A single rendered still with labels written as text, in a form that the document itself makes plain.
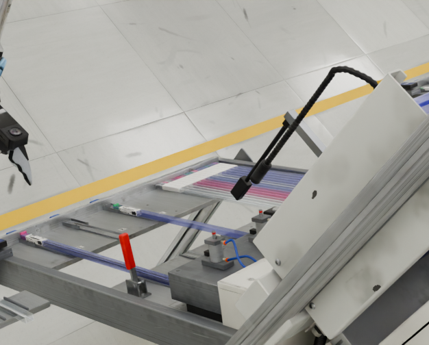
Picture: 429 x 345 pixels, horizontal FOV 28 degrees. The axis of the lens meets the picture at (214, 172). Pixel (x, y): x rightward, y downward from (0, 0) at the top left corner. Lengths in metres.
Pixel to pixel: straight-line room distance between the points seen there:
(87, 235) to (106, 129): 1.37
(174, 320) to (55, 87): 1.96
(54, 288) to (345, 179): 0.75
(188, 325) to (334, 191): 0.40
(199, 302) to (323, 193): 0.39
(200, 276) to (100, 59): 2.12
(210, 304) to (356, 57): 2.94
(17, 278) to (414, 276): 0.79
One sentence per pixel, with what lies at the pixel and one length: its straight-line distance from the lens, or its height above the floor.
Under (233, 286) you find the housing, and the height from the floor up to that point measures 1.26.
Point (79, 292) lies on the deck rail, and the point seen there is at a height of 0.95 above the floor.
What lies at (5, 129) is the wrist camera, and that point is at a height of 0.91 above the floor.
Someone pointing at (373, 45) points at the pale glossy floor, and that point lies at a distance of 4.30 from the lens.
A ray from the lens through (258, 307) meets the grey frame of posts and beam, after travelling 1.12.
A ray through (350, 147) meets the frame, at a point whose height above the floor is 1.61.
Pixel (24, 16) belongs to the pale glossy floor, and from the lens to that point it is 3.42.
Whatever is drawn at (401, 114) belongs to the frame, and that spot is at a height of 1.69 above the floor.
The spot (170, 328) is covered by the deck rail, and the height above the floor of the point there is 1.11.
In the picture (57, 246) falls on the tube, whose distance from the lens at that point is 1.71.
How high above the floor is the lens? 2.19
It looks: 43 degrees down
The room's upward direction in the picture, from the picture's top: 34 degrees clockwise
